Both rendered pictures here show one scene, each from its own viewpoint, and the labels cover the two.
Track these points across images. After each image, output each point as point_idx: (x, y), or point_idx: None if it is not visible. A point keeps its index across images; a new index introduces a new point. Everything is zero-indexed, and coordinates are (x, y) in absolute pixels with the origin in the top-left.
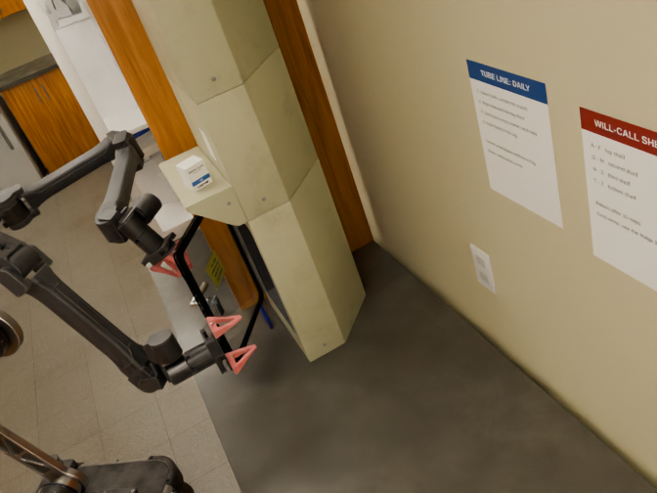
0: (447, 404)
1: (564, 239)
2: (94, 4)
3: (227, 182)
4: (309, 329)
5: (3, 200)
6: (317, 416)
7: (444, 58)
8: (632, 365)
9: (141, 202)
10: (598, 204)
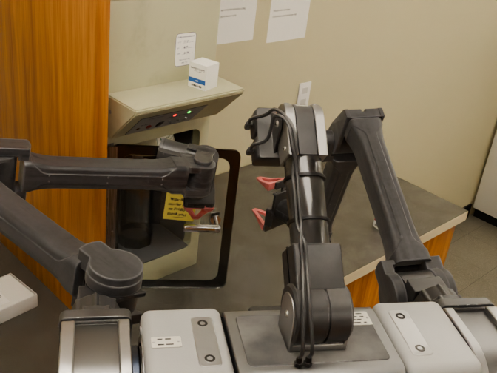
0: (237, 200)
1: (251, 46)
2: None
3: None
4: None
5: (132, 257)
6: (255, 252)
7: None
8: (271, 95)
9: (180, 142)
10: (274, 11)
